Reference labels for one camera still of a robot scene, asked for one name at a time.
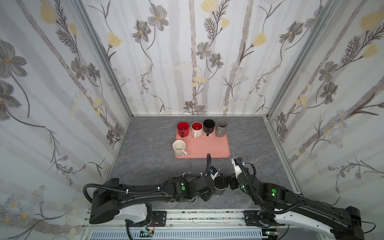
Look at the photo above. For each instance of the tall grey mug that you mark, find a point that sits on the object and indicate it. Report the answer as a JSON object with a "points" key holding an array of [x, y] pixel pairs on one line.
{"points": [[221, 128]]}

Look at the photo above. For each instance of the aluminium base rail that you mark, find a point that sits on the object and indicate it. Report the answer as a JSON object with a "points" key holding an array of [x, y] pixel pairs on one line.
{"points": [[204, 219]]}

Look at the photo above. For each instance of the red mug black handle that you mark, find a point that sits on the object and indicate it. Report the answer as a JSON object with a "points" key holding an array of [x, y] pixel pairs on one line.
{"points": [[183, 129]]}

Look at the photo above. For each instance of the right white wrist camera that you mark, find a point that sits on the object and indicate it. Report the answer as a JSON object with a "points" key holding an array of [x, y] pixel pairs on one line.
{"points": [[236, 166]]}

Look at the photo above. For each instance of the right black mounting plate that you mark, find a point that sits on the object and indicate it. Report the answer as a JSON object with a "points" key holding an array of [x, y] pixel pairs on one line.
{"points": [[252, 217]]}

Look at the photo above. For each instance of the pale pink mug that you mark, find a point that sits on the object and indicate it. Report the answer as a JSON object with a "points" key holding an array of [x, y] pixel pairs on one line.
{"points": [[179, 148]]}

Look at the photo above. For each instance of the white ventilated cable duct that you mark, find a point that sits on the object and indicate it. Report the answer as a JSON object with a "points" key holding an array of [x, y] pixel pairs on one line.
{"points": [[180, 234]]}

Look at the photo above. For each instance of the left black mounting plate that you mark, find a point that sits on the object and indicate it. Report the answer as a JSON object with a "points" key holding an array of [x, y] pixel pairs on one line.
{"points": [[152, 219]]}

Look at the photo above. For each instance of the pink plastic tray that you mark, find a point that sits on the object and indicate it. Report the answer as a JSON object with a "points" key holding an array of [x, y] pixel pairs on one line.
{"points": [[198, 148]]}

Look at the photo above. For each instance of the black mug grey rim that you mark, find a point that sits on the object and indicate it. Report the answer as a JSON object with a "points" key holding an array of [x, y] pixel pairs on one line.
{"points": [[220, 185]]}

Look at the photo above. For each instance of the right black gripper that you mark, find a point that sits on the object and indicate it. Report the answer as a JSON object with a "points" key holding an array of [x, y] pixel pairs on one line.
{"points": [[233, 182]]}

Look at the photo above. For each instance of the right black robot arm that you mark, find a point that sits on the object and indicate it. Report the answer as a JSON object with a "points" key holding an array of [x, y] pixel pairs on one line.
{"points": [[282, 206]]}

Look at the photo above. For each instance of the right aluminium corner post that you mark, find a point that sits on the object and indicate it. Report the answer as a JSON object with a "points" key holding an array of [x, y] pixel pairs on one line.
{"points": [[319, 26]]}

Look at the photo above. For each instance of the left aluminium corner post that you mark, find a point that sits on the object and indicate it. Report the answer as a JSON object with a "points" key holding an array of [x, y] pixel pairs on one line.
{"points": [[102, 54]]}

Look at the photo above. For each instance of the black mounting plate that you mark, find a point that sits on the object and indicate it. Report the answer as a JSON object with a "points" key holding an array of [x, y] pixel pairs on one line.
{"points": [[152, 219], [252, 217]]}

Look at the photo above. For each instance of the black mug white base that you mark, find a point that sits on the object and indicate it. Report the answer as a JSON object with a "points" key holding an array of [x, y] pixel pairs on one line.
{"points": [[208, 127]]}

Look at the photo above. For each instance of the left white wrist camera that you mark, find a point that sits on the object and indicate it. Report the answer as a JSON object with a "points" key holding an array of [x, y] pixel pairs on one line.
{"points": [[213, 172]]}

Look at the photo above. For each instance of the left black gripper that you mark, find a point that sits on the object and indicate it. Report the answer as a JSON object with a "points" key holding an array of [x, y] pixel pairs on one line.
{"points": [[207, 196]]}

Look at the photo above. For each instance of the white mug red inside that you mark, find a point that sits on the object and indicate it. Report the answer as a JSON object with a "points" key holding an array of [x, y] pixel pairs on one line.
{"points": [[197, 129]]}

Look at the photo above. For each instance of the aluminium corner post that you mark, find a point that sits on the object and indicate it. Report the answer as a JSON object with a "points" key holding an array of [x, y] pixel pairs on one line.
{"points": [[319, 26], [102, 54]]}

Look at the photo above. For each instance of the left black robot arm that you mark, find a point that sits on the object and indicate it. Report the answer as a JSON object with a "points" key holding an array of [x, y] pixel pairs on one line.
{"points": [[111, 197]]}

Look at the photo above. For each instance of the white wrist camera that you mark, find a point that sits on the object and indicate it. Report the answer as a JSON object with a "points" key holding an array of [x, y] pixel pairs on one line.
{"points": [[213, 172], [236, 166]]}

